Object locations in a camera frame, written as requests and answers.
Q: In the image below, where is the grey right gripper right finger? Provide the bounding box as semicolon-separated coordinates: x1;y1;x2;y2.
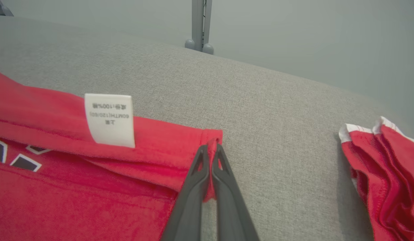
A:
212;144;261;241

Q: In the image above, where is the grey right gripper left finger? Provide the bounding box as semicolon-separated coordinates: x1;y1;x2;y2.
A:
160;144;211;241

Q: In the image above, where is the red garment white trim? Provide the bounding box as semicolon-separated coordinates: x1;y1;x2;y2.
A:
338;115;414;241

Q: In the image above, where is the grey metal frame post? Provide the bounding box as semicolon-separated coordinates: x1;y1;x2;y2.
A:
185;0;215;55

